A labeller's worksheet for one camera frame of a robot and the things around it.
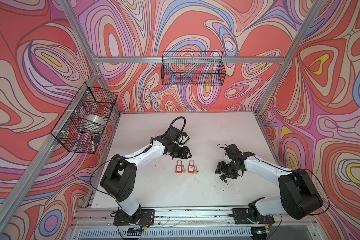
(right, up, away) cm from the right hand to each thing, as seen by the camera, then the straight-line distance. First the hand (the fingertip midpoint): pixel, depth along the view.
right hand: (221, 176), depth 87 cm
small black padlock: (+1, -1, -1) cm, 1 cm away
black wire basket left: (-75, +45, +2) cm, 88 cm away
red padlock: (-17, +4, +2) cm, 18 cm away
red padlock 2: (-25, +4, +2) cm, 25 cm away
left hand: (-18, +13, -2) cm, 23 cm away
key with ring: (-22, +3, +2) cm, 22 cm away
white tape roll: (-66, +31, -17) cm, 75 cm away
